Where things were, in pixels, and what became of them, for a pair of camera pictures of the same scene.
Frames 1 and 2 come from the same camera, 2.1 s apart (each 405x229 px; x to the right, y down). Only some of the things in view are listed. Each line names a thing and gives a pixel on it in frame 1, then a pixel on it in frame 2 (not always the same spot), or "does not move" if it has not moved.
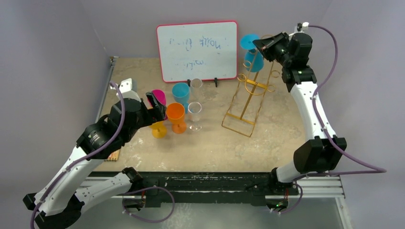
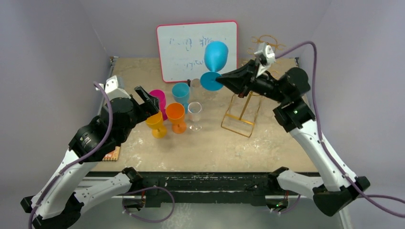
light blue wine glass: (181, 94) does not move
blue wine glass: (254, 60) to (216, 55)
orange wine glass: (175, 114) does not move
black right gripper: (271, 46) to (250, 77)
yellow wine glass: (159, 130) does not move
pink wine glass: (161, 97) does not move
